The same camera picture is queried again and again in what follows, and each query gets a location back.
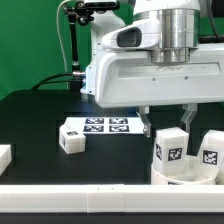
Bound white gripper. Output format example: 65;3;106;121
95;18;224;138

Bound white round stool seat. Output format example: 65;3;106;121
151;155;219;185

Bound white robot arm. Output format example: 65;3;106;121
84;0;224;135

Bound paper sheet with markers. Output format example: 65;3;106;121
65;117;144;134

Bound black cables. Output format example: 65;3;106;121
31;73;75;90

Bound white front rail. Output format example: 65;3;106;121
0;185;224;213

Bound white cable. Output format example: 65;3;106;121
55;0;73;74

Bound white left rail block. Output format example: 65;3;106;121
0;145;12;176

